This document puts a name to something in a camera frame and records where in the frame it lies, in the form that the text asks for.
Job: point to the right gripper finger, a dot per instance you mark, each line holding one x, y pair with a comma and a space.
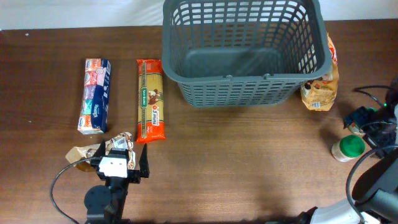
359, 117
375, 141

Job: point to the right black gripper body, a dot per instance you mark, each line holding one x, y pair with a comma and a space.
382, 128

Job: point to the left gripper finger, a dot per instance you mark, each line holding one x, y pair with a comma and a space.
100, 152
144, 163

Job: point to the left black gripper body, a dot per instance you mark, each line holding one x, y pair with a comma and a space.
134, 177

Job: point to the green lid spice jar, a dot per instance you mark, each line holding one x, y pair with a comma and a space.
357, 131

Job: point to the green lid pale jar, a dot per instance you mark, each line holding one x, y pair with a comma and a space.
348, 148

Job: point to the orange snack bag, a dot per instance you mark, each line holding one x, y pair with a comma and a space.
320, 94

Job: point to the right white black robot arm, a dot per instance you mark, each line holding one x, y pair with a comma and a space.
371, 185

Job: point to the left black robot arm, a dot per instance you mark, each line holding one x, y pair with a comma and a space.
105, 203

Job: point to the brown patterned snack pouch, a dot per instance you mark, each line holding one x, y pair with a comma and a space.
123, 140

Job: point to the Kleenex tissue multipack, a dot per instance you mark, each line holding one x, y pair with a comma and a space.
95, 103

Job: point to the San Remo spaghetti packet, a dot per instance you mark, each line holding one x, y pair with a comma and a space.
150, 125

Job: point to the grey plastic basket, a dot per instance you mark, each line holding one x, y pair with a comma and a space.
244, 52

